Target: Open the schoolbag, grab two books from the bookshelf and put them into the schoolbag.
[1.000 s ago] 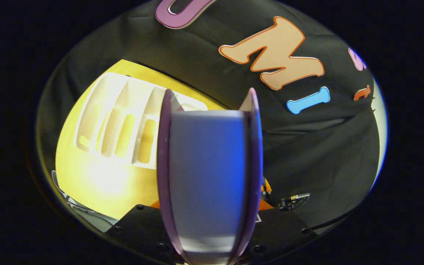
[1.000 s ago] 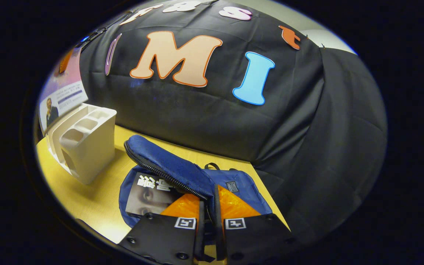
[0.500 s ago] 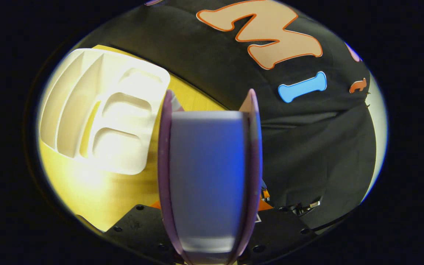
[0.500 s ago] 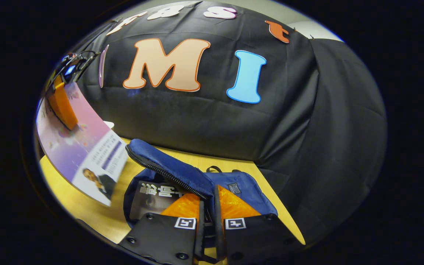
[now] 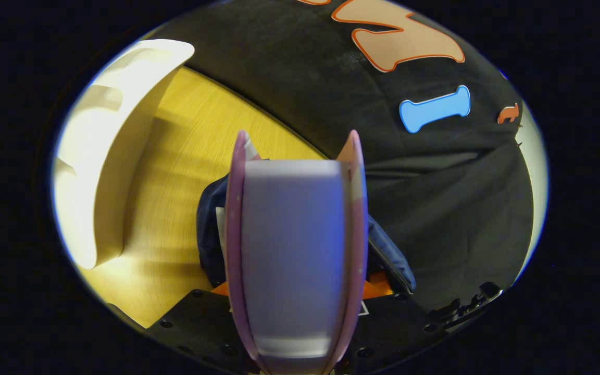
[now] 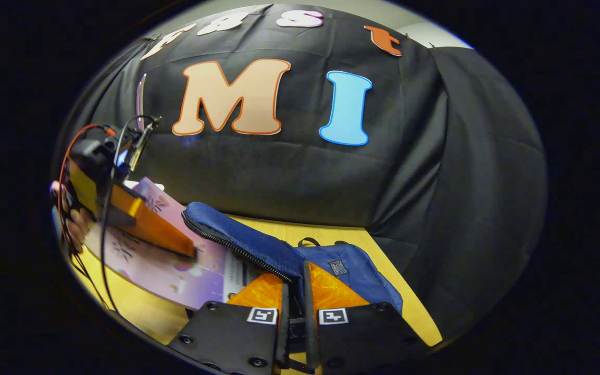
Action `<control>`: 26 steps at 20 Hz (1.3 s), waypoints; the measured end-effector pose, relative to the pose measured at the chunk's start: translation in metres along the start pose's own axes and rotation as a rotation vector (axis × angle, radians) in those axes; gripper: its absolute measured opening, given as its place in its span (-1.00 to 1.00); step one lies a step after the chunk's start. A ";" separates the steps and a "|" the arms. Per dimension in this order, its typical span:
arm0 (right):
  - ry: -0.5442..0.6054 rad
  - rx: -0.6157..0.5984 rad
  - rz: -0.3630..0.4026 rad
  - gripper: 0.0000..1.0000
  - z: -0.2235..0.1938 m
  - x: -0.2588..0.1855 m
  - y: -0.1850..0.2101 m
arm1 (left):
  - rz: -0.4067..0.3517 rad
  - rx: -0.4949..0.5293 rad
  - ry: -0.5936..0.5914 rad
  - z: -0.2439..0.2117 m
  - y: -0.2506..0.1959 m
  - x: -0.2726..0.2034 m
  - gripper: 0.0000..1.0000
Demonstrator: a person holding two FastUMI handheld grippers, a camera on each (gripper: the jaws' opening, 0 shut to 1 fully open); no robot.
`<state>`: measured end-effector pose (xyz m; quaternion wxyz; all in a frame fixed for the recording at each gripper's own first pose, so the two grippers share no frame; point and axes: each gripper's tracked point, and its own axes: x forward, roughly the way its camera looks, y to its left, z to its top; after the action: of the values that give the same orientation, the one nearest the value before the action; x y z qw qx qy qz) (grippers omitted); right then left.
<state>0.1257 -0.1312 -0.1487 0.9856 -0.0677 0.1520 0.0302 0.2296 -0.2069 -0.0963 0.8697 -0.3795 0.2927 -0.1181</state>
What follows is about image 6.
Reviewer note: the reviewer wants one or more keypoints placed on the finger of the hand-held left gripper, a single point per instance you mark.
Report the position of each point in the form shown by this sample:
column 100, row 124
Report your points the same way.
column 149, row 224

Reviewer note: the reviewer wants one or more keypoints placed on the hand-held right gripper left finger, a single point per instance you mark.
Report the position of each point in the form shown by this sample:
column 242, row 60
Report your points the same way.
column 284, row 323

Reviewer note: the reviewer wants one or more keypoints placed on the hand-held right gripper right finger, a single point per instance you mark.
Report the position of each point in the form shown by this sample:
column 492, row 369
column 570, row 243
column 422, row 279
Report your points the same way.
column 310, row 323

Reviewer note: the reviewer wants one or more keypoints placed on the pink book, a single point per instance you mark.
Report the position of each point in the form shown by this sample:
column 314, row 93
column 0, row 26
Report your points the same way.
column 175, row 271

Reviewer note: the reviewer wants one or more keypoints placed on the blue schoolbag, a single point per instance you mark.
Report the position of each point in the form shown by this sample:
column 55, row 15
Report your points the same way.
column 248, row 239

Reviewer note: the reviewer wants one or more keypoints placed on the black backdrop cloth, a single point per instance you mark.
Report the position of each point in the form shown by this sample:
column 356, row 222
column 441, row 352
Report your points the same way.
column 305, row 182

